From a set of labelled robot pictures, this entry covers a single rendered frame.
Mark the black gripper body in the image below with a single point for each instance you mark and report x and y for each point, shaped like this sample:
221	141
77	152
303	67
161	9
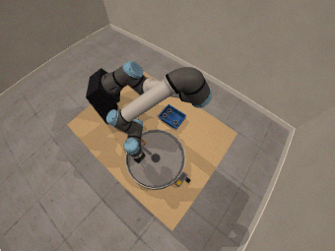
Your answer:
139	157

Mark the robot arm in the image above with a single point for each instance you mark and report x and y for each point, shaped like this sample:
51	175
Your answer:
187	83

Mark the blue rectangular crate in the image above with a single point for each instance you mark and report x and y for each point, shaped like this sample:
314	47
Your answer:
175	115

